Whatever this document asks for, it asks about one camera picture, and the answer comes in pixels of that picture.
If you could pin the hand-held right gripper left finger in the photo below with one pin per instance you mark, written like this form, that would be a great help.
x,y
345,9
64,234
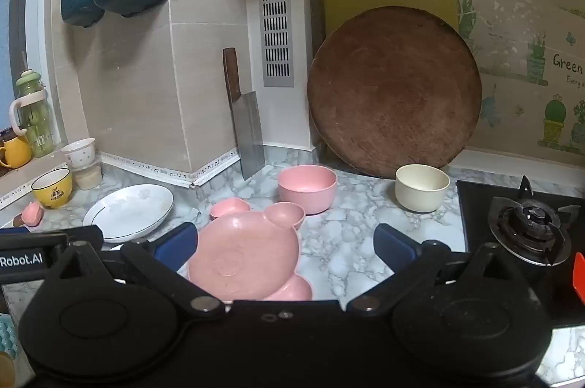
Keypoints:
x,y
176,242

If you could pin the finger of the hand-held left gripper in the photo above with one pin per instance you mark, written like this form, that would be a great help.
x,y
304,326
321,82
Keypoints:
x,y
87,233

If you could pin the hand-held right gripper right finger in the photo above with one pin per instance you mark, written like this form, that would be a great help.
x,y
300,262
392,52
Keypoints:
x,y
395,244

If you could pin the white plate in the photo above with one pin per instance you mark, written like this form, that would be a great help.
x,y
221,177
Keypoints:
x,y
128,212

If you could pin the cream bowl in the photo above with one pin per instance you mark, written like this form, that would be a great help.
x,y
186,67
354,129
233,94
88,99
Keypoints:
x,y
422,191

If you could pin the small pink dish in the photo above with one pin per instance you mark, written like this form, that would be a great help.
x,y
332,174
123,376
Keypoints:
x,y
228,207

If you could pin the pink bear-shaped plate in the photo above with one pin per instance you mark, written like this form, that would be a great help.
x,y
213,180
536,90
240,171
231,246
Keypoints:
x,y
247,251

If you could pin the pink bowl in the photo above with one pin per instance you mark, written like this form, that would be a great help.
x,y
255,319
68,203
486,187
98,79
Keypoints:
x,y
307,187

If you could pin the small pink container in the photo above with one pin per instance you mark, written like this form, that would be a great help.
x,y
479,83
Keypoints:
x,y
32,212

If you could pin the yellow printed bowl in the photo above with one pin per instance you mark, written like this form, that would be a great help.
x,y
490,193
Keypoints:
x,y
52,191

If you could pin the beige cup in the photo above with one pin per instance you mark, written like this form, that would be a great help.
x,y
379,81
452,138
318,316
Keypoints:
x,y
89,177

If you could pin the white patterned trim strip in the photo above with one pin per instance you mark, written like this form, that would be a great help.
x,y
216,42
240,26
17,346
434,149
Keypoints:
x,y
151,172

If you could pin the white dotted cup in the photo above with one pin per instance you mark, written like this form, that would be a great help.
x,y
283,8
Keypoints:
x,y
78,152

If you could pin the yellow mug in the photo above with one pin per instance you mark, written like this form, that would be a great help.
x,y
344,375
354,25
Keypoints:
x,y
16,152

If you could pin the teal silicone mat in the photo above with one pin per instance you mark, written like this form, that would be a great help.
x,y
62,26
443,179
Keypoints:
x,y
7,335

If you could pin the green glass jar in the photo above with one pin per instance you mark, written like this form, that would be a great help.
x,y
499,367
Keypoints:
x,y
34,113

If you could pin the black gas stove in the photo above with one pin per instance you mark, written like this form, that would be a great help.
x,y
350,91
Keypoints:
x,y
530,223

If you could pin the round wooden cutting board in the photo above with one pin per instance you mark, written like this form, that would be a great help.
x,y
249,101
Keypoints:
x,y
393,95

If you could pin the orange plastic object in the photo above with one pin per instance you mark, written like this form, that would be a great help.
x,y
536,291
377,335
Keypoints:
x,y
579,273

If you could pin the grey vent grille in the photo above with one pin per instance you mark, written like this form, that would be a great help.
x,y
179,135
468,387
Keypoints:
x,y
315,8
275,24

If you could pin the cactus wall sticker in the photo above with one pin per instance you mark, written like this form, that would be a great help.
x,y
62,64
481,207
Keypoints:
x,y
555,113

